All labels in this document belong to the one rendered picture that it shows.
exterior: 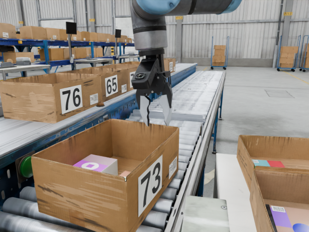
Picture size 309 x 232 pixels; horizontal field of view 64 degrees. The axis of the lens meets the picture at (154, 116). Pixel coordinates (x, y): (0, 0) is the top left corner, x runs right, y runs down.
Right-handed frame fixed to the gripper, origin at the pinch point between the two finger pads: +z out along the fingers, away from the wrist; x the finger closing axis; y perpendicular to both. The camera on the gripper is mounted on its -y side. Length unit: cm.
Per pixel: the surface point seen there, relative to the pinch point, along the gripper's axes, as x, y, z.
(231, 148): -16, 230, 101
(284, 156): -40, 39, 26
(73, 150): 29.0, -0.9, 8.8
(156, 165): 0.2, -3.5, 11.5
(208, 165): 6, 178, 99
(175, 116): 15, 87, 21
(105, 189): 7.5, -19.6, 10.3
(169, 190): -0.7, 4.3, 24.2
